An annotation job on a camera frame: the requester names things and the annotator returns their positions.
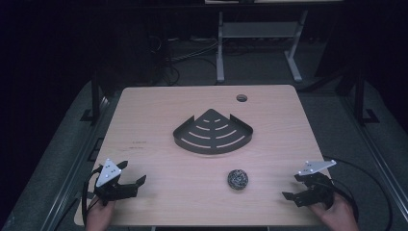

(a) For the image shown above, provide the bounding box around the aluminium rail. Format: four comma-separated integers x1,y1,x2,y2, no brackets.
340,94,408,223
40,95,112,231

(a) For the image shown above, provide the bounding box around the white metal desk frame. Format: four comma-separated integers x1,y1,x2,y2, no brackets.
205,0,344,84

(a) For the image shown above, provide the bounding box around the person's right hand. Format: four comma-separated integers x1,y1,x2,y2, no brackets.
309,192,360,231

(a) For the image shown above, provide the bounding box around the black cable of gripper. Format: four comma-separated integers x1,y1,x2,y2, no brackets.
81,166,104,225
321,155,395,231

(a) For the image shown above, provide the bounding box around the bundle of floor cables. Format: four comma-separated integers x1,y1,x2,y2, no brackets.
147,34,219,87

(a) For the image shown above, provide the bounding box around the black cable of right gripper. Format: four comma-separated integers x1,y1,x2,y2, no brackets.
321,155,395,231

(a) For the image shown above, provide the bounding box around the black metal corner shelf rack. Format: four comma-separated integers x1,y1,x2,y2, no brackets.
172,108,254,156

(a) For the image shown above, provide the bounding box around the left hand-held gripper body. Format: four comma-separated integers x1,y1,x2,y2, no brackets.
92,158,140,206

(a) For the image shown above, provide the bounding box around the person's left hand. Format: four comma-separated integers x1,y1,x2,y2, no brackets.
85,196,115,231

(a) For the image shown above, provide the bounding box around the black metal stand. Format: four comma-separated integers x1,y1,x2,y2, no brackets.
351,68,381,127
79,68,104,125

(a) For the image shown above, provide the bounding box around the steel wool scrubber ball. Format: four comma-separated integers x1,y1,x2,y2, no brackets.
227,168,249,191

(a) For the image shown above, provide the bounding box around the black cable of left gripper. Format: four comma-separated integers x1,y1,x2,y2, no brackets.
81,166,104,225

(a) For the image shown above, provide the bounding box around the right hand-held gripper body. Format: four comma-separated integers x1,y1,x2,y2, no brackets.
294,159,338,210

